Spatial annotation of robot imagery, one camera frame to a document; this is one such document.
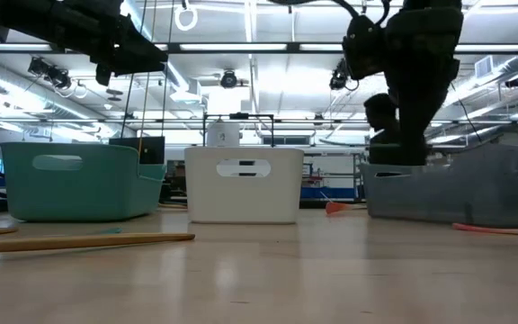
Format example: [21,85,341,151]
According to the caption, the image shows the person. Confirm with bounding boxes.
[362,93,405,166]

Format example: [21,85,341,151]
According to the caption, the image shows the white plastic bin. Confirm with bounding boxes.
[183,146,305,225]

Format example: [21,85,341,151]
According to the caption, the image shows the black hanging cable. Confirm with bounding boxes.
[121,0,148,139]
[162,0,174,138]

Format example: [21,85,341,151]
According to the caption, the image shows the orange-handled silver fork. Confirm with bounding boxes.
[320,192,368,216]
[451,222,518,237]

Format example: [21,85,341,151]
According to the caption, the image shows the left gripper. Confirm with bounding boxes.
[60,0,169,86]

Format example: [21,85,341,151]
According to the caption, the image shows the black overhead light beam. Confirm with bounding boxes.
[0,41,518,55]

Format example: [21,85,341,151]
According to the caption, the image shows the teal plastic bin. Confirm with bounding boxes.
[0,141,168,222]

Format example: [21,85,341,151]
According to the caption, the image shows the black distant rig frame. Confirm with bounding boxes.
[202,112,274,148]

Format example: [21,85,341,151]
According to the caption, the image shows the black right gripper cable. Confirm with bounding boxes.
[267,0,393,28]

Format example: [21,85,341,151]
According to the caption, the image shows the yellow hanging cable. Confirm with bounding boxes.
[138,0,156,157]

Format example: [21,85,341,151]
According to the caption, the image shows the white hanging ring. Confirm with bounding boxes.
[174,4,199,32]

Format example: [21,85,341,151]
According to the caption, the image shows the white machine cabinet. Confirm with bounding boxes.
[205,121,241,148]

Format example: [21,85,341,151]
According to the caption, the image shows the thin black ceiling rail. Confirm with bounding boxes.
[0,117,518,126]

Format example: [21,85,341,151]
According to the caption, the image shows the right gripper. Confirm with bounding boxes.
[384,8,465,166]

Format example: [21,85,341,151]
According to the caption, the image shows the black ceiling camera with cable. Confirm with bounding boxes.
[329,58,360,92]

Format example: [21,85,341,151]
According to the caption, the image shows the black ceiling camera cluster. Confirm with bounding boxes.
[27,56,74,91]

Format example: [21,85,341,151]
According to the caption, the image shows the white ceiling vent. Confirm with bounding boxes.
[474,56,495,79]

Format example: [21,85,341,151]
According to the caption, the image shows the round black ceiling camera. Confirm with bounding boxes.
[220,69,238,90]

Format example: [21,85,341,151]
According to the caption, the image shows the white hanging cable loops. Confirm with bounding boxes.
[54,79,88,100]

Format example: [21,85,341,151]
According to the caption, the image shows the black monitor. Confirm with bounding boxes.
[108,136,165,166]

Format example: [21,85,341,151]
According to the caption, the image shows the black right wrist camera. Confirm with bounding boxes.
[342,15,389,82]

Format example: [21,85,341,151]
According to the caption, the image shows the grey translucent plastic bin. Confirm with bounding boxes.
[360,142,518,229]

